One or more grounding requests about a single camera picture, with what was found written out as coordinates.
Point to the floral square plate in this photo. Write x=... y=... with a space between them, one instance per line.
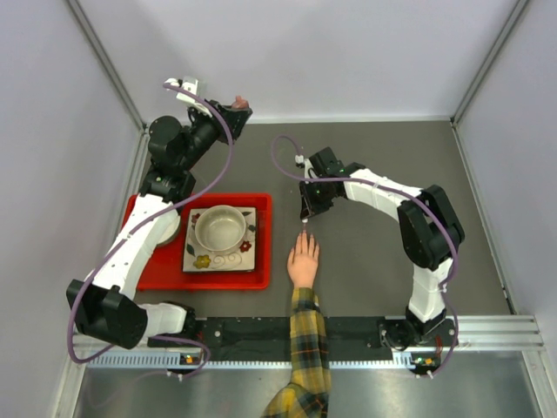
x=198 y=260

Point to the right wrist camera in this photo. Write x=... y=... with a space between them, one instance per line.
x=306 y=165

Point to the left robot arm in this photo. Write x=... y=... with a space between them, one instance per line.
x=103 y=305

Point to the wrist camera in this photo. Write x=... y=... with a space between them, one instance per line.
x=190 y=84
x=306 y=165

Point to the pink nail polish bottle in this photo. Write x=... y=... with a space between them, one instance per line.
x=240 y=103

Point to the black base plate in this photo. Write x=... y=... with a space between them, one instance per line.
x=349 y=338

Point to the white bowl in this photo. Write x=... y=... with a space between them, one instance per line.
x=168 y=228

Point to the cream cup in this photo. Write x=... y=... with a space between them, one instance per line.
x=220 y=229

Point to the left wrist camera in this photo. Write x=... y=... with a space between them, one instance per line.
x=190 y=84

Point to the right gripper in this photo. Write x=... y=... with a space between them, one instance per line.
x=311 y=208

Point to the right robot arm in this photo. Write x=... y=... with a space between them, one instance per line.
x=429 y=227

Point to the yellow plaid sleeve forearm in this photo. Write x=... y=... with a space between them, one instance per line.
x=307 y=394

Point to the red plastic tray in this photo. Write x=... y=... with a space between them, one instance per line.
x=164 y=270

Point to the aluminium frame rail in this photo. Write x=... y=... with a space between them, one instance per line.
x=506 y=333

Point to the mannequin hand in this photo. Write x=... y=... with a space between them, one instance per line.
x=303 y=261

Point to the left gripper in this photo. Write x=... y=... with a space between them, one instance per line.
x=236 y=117

